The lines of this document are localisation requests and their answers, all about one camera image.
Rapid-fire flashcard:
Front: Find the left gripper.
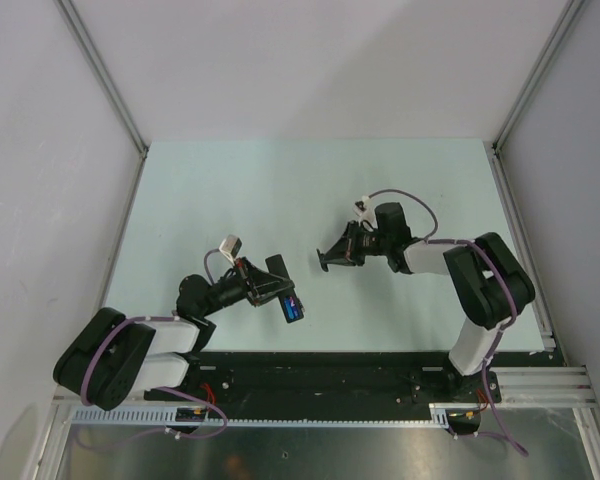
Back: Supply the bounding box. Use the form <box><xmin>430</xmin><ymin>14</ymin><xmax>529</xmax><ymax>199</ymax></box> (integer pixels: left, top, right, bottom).
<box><xmin>200</xmin><ymin>256</ymin><xmax>293</xmax><ymax>317</ymax></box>

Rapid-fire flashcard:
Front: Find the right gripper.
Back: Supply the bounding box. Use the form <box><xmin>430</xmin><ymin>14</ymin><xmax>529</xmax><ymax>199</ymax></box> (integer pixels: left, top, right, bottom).
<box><xmin>321</xmin><ymin>220</ymin><xmax>391</xmax><ymax>266</ymax></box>

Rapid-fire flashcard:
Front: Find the black battery cover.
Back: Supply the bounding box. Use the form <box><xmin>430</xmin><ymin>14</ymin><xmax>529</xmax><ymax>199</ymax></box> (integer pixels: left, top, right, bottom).
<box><xmin>316</xmin><ymin>249</ymin><xmax>329</xmax><ymax>272</ymax></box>

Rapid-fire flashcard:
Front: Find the black remote control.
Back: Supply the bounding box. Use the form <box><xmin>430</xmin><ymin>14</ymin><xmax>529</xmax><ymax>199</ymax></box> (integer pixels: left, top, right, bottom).
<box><xmin>265</xmin><ymin>254</ymin><xmax>305</xmax><ymax>324</ymax></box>

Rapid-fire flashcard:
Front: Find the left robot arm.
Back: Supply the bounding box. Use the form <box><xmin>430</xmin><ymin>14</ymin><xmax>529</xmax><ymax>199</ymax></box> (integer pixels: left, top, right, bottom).
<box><xmin>52</xmin><ymin>255</ymin><xmax>304</xmax><ymax>411</ymax></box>

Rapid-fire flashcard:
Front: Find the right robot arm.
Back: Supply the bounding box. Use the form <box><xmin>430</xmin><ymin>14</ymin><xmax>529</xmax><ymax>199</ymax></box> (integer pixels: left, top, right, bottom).
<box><xmin>317</xmin><ymin>197</ymin><xmax>536</xmax><ymax>401</ymax></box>

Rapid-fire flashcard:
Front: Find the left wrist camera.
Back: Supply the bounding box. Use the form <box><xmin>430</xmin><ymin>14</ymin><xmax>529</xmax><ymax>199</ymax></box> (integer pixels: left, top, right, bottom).
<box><xmin>218</xmin><ymin>234</ymin><xmax>242</xmax><ymax>264</ymax></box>

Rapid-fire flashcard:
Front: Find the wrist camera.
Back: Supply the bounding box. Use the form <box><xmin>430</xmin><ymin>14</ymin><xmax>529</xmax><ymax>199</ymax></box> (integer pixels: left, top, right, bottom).
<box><xmin>218</xmin><ymin>234</ymin><xmax>242</xmax><ymax>264</ymax></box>
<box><xmin>353</xmin><ymin>195</ymin><xmax>375</xmax><ymax>225</ymax></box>

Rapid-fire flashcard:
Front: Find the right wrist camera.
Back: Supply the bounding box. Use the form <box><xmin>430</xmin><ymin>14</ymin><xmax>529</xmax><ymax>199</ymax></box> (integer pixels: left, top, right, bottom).
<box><xmin>353</xmin><ymin>195</ymin><xmax>375</xmax><ymax>225</ymax></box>

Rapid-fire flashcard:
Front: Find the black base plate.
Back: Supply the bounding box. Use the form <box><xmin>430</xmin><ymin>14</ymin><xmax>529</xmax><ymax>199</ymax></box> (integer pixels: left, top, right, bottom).
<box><xmin>143</xmin><ymin>344</ymin><xmax>566</xmax><ymax>421</ymax></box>

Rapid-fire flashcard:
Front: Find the grey slotted cable duct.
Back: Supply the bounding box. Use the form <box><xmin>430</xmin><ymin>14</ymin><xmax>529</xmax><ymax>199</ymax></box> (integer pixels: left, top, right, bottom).
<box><xmin>67</xmin><ymin>403</ymin><xmax>481</xmax><ymax>426</ymax></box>

